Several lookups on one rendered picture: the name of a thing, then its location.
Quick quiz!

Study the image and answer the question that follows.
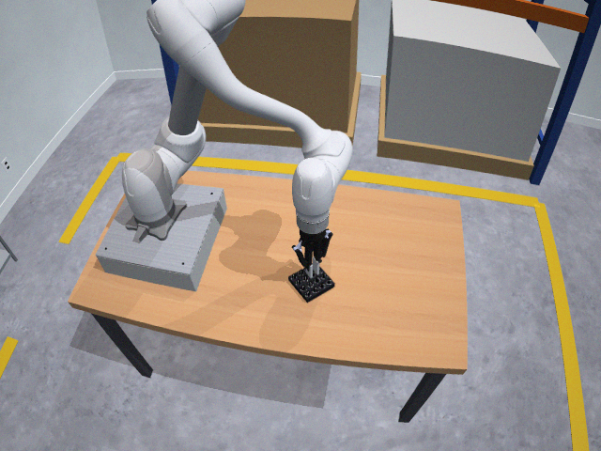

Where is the black knob box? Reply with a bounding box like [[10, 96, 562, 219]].
[[288, 266, 335, 303]]

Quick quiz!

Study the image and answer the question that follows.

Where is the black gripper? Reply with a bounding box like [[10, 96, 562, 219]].
[[292, 228, 332, 278]]

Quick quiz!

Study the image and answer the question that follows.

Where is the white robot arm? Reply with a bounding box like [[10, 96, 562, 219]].
[[122, 0, 352, 242]]

